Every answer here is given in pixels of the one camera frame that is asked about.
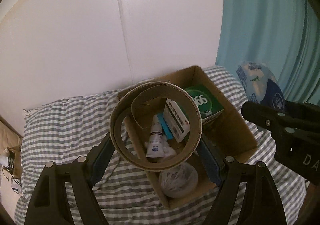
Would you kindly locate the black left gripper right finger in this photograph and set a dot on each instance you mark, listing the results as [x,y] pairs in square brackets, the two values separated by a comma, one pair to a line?
[261,204]

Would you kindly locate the beige pillow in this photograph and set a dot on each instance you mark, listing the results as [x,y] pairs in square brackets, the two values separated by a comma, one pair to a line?
[8,138]

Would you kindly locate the grey white checkered duvet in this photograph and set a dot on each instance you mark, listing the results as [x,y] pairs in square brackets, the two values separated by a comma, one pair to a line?
[65,129]

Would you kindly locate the small cardboard box with clutter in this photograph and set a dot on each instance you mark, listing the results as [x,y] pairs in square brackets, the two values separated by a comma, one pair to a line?
[13,163]

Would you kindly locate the open cardboard storage box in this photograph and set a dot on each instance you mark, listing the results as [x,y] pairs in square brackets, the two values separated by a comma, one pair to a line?
[131,119]

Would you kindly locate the blue white tissue pack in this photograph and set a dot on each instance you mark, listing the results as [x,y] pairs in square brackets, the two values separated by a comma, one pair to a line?
[260,85]

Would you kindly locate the teal curtain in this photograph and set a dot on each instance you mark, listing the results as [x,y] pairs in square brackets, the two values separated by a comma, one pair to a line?
[283,34]

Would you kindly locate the crumpled clear plastic bag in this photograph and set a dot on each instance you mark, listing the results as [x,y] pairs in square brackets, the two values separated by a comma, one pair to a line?
[179,181]

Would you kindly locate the green white 999 medicine box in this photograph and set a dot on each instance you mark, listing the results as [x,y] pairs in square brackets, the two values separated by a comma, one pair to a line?
[207,103]

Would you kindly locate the white cream tube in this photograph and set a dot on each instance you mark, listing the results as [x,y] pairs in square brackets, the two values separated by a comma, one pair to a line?
[155,145]

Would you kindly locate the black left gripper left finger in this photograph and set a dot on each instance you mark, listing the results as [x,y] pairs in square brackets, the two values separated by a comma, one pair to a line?
[49,203]

